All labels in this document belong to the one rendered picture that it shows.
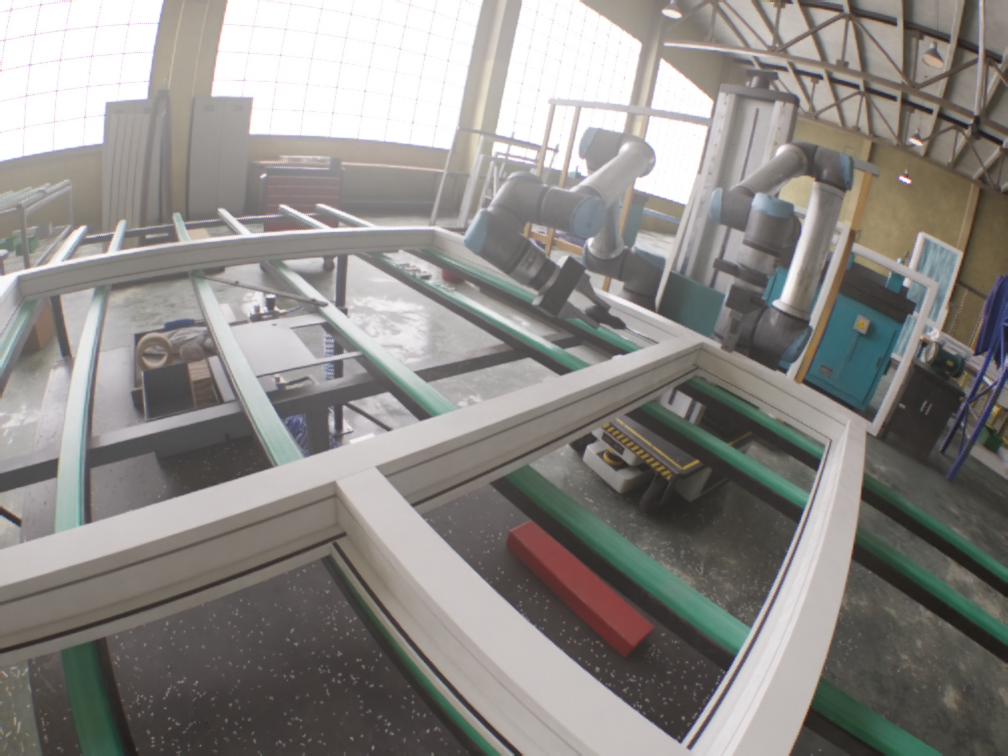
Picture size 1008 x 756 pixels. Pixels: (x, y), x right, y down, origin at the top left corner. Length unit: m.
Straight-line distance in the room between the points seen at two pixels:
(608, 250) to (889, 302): 3.19
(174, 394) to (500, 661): 1.07
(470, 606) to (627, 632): 0.44
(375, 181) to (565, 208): 8.24
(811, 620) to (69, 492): 0.77
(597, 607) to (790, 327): 1.13
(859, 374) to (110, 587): 4.69
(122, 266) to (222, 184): 6.37
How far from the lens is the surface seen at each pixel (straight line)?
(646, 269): 1.84
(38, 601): 0.44
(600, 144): 1.46
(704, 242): 1.95
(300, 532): 0.43
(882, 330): 4.55
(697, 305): 1.87
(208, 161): 7.60
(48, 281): 1.37
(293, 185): 4.18
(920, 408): 4.45
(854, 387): 4.64
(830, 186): 1.58
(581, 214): 0.91
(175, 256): 1.34
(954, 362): 4.56
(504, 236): 0.91
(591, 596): 0.76
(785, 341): 1.58
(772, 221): 0.98
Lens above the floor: 1.21
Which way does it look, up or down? 27 degrees down
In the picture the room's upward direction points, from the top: 12 degrees clockwise
